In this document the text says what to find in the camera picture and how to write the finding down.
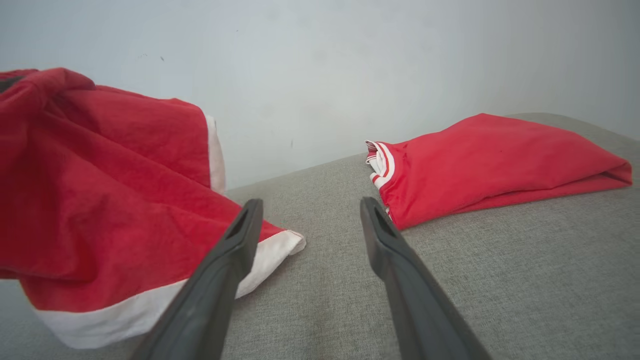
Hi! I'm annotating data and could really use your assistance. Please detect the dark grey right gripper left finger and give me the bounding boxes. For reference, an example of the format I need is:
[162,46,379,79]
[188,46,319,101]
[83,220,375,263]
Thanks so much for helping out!
[131,198,264,360]

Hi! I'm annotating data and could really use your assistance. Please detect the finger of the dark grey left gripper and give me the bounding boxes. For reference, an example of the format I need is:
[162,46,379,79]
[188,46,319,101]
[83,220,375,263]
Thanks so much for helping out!
[0,75,25,94]

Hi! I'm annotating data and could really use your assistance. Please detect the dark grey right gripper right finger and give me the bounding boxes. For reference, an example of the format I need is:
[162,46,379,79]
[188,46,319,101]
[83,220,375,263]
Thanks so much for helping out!
[360,196,493,360]

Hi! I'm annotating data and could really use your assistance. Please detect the red shorts with white stripes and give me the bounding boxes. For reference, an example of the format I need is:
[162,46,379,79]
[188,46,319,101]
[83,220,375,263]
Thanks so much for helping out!
[0,67,307,350]

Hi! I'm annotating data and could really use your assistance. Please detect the red jersey with white sleeves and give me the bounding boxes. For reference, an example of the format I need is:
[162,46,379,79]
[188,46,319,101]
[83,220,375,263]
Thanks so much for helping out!
[365,113,634,231]

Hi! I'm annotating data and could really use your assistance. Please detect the grey fabric sofa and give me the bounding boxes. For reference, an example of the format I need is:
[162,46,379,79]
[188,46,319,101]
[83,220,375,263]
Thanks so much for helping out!
[0,112,640,360]

